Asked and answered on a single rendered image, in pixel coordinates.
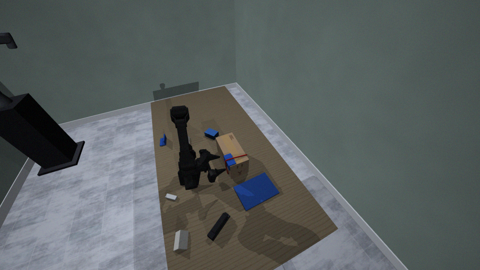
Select blue block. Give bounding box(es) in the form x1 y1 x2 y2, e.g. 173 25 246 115
204 128 219 140

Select tan cardboard box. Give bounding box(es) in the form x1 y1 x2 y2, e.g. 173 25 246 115
216 133 249 179

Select blue l-shaped bracket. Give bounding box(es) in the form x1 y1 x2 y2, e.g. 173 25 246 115
160 134 167 146

